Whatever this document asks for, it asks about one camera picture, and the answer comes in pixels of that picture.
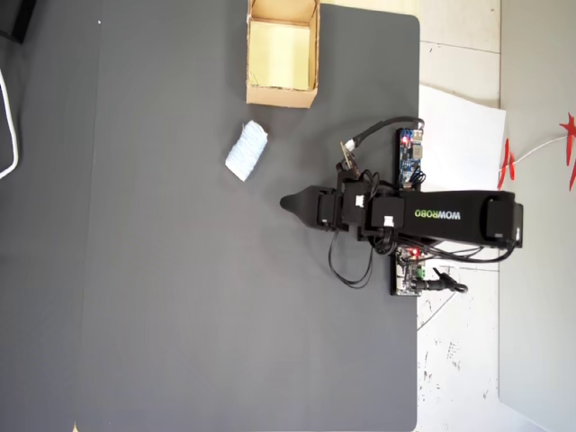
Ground light blue yarn-wrapped block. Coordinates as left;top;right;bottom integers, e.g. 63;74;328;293
224;119;270;183

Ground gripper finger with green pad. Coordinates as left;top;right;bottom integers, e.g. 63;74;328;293
279;185;319;205

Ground white paper sheet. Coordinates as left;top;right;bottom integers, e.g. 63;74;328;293
417;84;509;334

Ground motor driver board red LEDs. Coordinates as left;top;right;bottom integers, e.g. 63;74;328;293
389;245;429;297

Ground blue circuit board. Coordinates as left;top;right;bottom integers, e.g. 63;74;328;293
395;128;428;191

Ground small camera circuit board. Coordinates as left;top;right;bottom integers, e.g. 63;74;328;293
335;140;362;182

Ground dark grey table mat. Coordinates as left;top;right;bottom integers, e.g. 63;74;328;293
73;0;421;432
0;0;101;432

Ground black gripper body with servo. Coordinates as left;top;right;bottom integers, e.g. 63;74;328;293
314;183;351;234

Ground black flat object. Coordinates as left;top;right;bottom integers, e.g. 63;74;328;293
0;0;37;45

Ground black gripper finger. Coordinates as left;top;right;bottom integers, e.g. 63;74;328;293
281;202;319;227

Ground black base wire bundle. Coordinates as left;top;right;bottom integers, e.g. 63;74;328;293
420;238;518;265

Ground black braided camera cable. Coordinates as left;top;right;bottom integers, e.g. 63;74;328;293
353;116;427;150

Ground thin black servo wires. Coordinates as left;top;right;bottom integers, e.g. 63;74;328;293
327;231;375;290

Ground yellow paper box liner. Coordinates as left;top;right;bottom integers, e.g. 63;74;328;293
249;19;312;91

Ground thick white cable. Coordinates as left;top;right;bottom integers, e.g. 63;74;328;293
0;68;20;181

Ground thin white cable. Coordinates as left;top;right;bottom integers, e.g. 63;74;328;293
498;134;569;176

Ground red star-shaped sticker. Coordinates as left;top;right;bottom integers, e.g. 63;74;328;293
496;138;517;193
558;112;576;193

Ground open brown cardboard box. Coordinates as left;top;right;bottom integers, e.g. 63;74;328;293
246;0;321;110

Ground black power plug cable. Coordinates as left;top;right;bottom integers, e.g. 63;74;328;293
413;266;470;296

